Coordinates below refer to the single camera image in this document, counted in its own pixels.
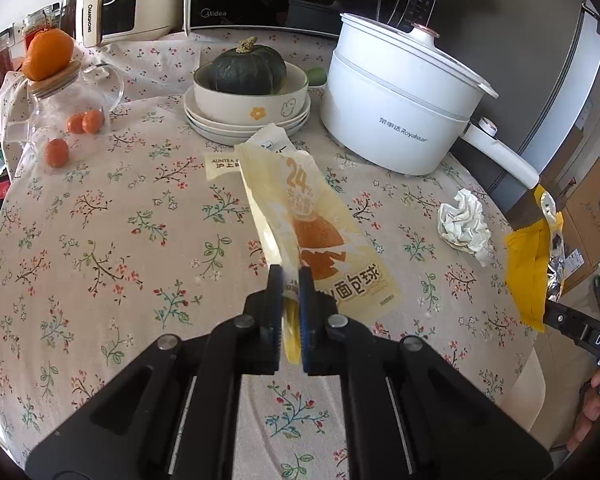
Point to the glass jar of red snacks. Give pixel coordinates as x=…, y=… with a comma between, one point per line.
x=5, y=57

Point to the white chair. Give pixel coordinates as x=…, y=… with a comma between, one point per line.
x=525, y=390

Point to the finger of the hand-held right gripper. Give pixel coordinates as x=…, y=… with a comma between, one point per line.
x=562, y=322

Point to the white pot lid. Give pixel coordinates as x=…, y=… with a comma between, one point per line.
x=405, y=60

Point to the white plate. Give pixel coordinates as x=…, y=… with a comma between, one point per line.
x=215, y=137
x=197, y=124
x=192, y=112

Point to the small tangerine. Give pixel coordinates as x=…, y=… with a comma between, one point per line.
x=75, y=124
x=93, y=121

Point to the glass teapot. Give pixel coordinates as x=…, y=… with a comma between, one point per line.
x=80, y=97

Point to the dark green pumpkin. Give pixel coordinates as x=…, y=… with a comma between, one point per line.
x=245, y=72

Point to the bamboo teapot lid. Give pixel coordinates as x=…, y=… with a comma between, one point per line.
x=55, y=85

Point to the cream ceramic bowl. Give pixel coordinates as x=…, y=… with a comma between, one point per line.
x=240, y=107

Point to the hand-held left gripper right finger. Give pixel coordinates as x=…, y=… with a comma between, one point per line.
x=306, y=295

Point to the person's right hand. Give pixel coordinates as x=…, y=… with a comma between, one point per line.
x=592, y=405

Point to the green fruit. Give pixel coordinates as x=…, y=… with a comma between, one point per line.
x=317, y=76

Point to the white electric pot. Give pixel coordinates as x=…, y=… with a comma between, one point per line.
x=390, y=120

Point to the grey refrigerator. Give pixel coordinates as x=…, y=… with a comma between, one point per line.
x=540, y=60

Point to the yellow foil packet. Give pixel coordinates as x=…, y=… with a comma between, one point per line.
x=527, y=270

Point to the floral tablecloth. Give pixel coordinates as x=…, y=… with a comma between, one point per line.
x=130, y=240

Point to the crumpled white tissue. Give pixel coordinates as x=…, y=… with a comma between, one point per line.
x=462, y=225

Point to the cream bread packet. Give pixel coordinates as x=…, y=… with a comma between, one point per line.
x=300, y=210

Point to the cream paper bag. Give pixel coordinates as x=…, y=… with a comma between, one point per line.
x=225, y=166

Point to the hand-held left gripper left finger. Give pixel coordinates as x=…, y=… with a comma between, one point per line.
x=276, y=295

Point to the small orange tomatoes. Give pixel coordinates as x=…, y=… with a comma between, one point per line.
x=56, y=153

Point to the large orange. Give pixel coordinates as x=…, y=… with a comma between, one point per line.
x=47, y=55

